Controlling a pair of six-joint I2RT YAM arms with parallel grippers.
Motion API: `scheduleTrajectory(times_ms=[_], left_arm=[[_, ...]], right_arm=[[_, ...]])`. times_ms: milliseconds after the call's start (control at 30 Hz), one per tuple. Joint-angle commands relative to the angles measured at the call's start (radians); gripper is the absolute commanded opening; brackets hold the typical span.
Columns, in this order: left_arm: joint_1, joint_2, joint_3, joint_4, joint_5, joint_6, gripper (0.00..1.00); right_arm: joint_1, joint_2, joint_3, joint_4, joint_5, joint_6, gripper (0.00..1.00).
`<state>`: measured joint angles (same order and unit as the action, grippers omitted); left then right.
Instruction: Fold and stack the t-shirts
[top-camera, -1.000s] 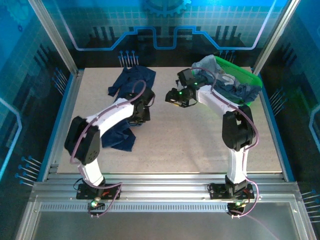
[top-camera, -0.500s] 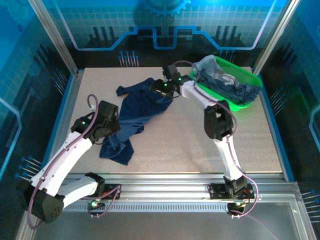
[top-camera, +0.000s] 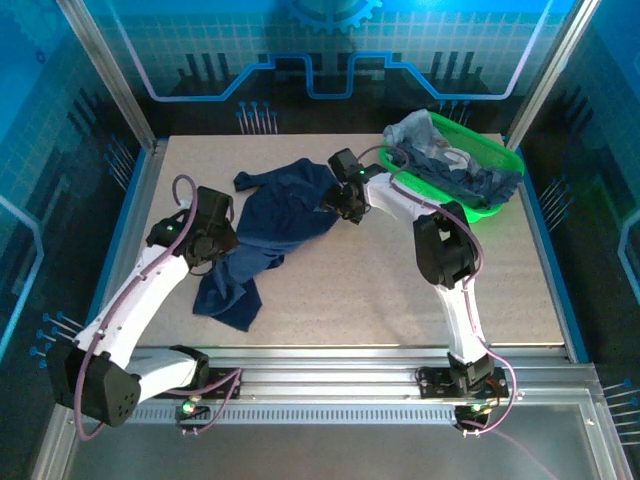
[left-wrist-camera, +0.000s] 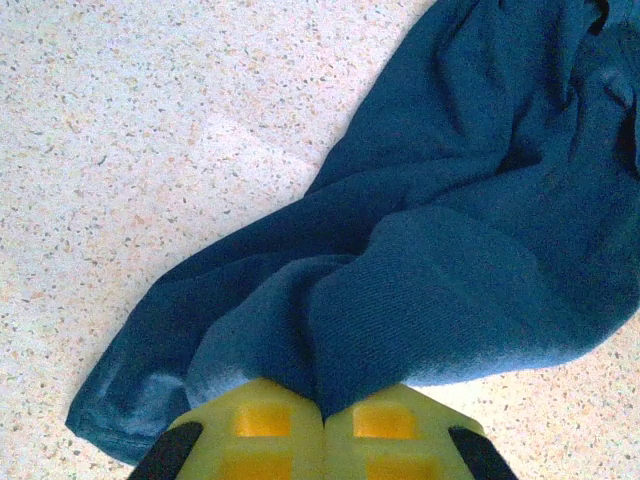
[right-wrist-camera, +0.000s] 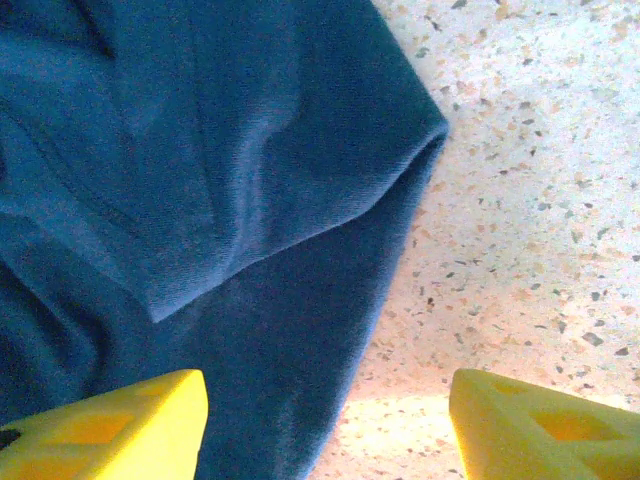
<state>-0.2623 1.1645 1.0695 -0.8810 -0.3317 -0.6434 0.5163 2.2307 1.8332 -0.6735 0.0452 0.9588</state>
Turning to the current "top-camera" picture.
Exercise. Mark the pale white t-shirt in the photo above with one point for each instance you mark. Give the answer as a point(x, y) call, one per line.
point(457, 156)

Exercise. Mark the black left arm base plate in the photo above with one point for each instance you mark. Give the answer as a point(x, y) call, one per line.
point(225, 382)

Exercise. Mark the aluminium frame post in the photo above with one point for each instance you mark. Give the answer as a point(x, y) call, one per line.
point(547, 75)
point(107, 75)

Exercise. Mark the light grey-blue t-shirt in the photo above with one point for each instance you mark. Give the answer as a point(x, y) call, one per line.
point(415, 127)

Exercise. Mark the small board with green light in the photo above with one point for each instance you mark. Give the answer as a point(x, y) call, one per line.
point(475, 411)
point(189, 409)

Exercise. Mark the dark slate blue t-shirt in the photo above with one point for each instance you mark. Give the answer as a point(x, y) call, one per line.
point(450, 181)

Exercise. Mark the green plastic basket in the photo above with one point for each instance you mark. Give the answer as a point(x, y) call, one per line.
point(505, 150)

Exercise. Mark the navy blue t-shirt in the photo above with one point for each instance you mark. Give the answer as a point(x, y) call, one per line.
point(280, 215)

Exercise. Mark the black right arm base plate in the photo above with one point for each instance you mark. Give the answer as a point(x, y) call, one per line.
point(432, 382)

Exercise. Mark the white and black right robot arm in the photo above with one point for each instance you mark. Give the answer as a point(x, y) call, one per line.
point(465, 320)

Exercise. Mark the aluminium mounting rail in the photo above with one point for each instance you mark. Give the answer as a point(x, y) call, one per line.
point(325, 380)

